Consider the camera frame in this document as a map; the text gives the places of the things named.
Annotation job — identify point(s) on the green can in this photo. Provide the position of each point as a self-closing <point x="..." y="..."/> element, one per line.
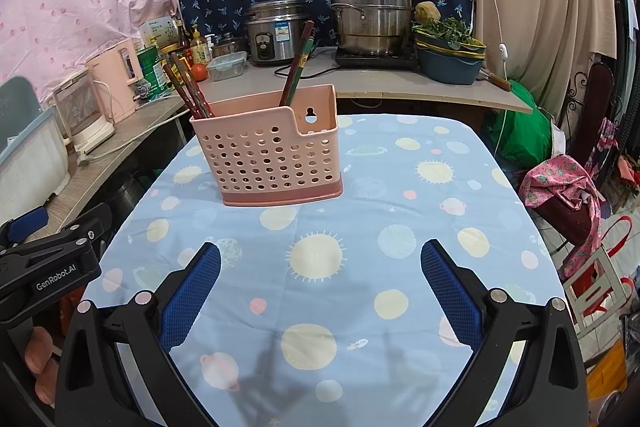
<point x="152" y="74"/>

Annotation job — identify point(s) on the pink perforated utensil basket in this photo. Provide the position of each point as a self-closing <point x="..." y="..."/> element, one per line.
<point x="260" y="157"/>

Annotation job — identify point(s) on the small lidded pot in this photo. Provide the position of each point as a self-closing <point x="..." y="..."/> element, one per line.
<point x="230" y="44"/>

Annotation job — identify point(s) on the brown potato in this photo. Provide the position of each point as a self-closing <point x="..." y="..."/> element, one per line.
<point x="427" y="11"/>

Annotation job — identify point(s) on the beige curtain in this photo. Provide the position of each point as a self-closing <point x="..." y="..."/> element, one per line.
<point x="540" y="7"/>

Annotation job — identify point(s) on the hanging dark clothes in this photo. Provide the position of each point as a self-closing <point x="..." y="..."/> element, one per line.
<point x="625" y="57"/>

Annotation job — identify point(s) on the steel stockpot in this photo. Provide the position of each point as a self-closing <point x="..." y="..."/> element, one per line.
<point x="125" y="194"/>

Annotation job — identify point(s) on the steel steamer pot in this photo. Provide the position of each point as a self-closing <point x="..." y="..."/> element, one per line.
<point x="372" y="17"/>

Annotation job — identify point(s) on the black induction cooktop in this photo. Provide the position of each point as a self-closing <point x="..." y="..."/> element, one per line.
<point x="375" y="61"/>

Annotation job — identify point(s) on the dark red chair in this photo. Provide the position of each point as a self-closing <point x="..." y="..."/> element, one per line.
<point x="597" y="107"/>

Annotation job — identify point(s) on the green plastic bag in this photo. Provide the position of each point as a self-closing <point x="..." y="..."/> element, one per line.
<point x="525" y="132"/>

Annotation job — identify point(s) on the white clear electric kettle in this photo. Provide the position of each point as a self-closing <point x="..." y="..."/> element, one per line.
<point x="80" y="112"/>

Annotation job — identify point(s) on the red chopstick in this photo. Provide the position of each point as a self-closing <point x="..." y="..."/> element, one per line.
<point x="290" y="87"/>
<point x="306" y="38"/>

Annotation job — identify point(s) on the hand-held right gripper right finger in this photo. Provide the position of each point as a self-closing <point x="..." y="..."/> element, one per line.
<point x="450" y="297"/>

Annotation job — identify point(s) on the green chopstick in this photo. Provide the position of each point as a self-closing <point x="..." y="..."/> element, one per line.
<point x="299" y="57"/>
<point x="301" y="49"/>

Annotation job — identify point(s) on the pink electric kettle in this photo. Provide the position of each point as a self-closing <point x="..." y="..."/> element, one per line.
<point x="117" y="82"/>

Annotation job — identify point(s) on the white carton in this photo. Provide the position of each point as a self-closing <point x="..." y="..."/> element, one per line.
<point x="157" y="32"/>

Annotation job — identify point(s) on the yellow oil bottle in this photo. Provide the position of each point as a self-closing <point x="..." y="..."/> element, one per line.
<point x="200" y="49"/>

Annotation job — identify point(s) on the steel rice cooker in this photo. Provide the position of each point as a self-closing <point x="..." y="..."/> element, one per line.
<point x="277" y="42"/>

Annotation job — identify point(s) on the stacked blue bowls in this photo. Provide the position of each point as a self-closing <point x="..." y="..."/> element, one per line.
<point x="447" y="67"/>

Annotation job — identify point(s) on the white stool frame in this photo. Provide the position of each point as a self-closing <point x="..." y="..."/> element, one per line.
<point x="587" y="257"/>

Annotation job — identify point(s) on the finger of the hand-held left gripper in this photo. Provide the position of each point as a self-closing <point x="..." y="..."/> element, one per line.
<point x="90" y="224"/>
<point x="27" y="221"/>

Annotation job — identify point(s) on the white plastic tub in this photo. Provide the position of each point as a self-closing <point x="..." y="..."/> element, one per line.
<point x="30" y="167"/>

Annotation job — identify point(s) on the pink floral cloth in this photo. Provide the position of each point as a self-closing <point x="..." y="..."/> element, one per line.
<point x="555" y="177"/>

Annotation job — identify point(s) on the red tomato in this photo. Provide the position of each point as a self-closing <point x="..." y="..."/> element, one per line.
<point x="200" y="72"/>

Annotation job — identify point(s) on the clear food container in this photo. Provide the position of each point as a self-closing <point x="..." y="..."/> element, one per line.
<point x="227" y="67"/>

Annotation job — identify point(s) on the person's left hand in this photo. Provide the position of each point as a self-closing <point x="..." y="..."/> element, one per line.
<point x="44" y="357"/>

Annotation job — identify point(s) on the blue planet-print tablecloth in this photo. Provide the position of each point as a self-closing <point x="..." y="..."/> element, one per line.
<point x="350" y="207"/>

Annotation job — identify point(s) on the green leafy vegetables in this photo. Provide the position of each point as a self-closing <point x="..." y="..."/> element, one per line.
<point x="445" y="29"/>

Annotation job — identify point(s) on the dark sauce bottle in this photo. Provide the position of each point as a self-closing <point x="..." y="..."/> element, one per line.
<point x="181" y="37"/>

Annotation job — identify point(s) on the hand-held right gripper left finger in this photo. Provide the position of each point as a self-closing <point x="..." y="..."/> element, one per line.
<point x="192" y="292"/>

